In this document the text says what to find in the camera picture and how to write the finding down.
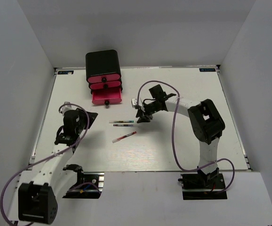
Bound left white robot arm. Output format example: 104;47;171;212
18;107;98;225

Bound right blue table label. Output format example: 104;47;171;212
199;68;216;72

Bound green gel pen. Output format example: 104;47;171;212
109;120;134;124

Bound left blue table label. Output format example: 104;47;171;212
57;71;74;75

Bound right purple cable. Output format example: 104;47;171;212
137;81;235;194

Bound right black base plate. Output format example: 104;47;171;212
178;173;227;201

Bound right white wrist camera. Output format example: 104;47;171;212
131;98;140;109

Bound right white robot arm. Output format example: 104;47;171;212
131;85;225;188

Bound red gel pen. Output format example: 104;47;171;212
112;131;137;143

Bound black drawer cabinet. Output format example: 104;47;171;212
85;49;122;88

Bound blue table label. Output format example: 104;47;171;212
57;71;74;75
199;68;216;72

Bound purple cable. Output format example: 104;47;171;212
137;81;235;194
0;103;103;223

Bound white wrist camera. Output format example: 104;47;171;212
131;98;140;109
59;102;72;116

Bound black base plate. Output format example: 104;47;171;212
63;172;104;199
178;173;227;201

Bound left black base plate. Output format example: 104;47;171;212
63;172;104;199

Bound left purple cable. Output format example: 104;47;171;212
0;103;103;223

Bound pink top drawer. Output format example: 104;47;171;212
87;74;121;84

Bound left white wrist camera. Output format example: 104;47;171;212
59;102;72;116

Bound purple gel pen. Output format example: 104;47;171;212
113;124;136;127

